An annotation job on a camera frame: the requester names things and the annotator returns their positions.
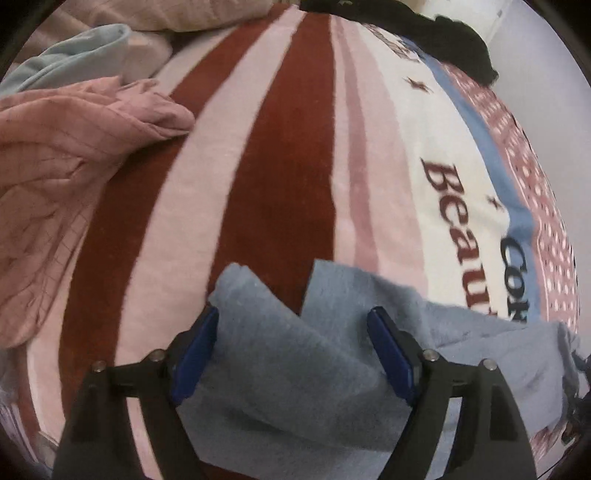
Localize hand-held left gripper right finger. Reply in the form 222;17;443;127
367;306;539;480

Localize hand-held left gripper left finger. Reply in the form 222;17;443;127
51;305;220;480

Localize blue-grey pants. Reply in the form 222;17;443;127
178;259;583;480

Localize striped polka dot printed blanket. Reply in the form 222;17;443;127
0;0;580;480

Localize pink striped quilt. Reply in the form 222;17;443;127
0;0;273;349

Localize pile of black clothes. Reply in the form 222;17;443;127
300;0;499;86

